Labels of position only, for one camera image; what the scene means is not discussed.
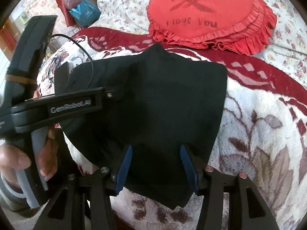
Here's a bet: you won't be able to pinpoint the small floral bed sheet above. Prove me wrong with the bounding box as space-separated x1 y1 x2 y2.
97 0 307 87

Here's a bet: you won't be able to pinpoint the red chair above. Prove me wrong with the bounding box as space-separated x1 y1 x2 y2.
49 0 82 28

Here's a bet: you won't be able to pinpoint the blue plastic bag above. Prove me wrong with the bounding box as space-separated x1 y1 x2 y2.
69 0 101 28

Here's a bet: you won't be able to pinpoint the person left hand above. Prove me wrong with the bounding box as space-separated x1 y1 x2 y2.
1 126 58 192

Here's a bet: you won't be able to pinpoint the red white floral blanket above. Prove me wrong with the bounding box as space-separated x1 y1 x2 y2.
37 27 306 229

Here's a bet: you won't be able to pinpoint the black cable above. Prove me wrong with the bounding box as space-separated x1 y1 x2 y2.
49 33 95 88

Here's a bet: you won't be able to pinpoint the black pants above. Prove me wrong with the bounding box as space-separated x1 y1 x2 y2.
55 44 227 209

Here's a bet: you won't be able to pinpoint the red heart ruffled pillow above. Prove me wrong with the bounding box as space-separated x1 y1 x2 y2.
147 0 277 56

